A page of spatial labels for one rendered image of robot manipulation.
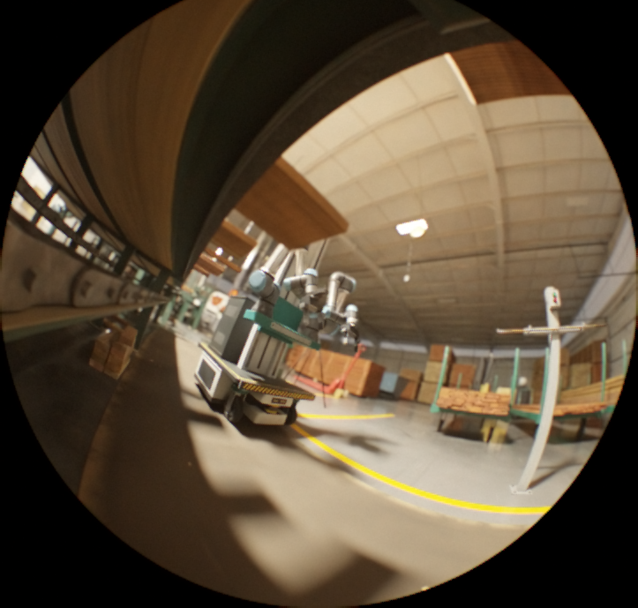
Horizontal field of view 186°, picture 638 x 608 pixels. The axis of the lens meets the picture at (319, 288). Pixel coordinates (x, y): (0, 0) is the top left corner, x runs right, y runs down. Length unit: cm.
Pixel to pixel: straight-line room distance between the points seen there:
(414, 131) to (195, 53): 664
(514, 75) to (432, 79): 612
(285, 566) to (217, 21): 91
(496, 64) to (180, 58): 36
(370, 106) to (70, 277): 658
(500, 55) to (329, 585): 92
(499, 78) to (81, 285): 42
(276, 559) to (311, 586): 11
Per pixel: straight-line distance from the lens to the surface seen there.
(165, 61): 35
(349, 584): 68
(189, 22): 32
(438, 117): 672
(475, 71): 30
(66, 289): 15
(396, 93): 644
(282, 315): 151
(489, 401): 273
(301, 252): 136
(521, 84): 32
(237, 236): 69
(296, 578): 64
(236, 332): 155
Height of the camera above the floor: 56
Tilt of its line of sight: 21 degrees up
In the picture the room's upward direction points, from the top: 20 degrees clockwise
